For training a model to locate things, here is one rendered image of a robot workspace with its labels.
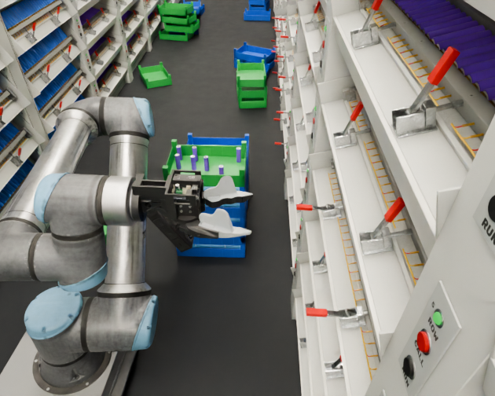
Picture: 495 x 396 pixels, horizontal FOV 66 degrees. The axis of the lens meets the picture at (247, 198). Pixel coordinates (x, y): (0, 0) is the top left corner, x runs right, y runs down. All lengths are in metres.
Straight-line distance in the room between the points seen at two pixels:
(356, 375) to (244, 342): 0.86
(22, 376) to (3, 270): 0.66
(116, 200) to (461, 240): 0.53
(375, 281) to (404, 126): 0.20
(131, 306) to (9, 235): 0.43
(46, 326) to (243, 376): 0.65
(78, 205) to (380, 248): 0.49
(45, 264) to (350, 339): 0.55
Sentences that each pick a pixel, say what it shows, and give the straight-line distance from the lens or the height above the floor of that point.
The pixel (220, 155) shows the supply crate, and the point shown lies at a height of 0.41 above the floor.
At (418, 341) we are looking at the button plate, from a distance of 0.36.
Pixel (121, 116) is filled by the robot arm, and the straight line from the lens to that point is 1.20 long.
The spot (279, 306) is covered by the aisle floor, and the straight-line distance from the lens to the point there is 1.57.
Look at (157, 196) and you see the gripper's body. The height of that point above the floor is 0.87.
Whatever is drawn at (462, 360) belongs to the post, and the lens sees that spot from 0.32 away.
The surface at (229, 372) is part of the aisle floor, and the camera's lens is 1.44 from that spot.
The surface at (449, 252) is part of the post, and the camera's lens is 0.32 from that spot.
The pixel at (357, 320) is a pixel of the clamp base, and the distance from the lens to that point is 0.70.
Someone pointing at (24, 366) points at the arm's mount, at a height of 0.15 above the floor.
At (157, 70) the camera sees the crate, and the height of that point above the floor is 0.01.
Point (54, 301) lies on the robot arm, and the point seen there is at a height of 0.41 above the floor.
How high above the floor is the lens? 1.30
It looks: 40 degrees down
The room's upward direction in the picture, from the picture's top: straight up
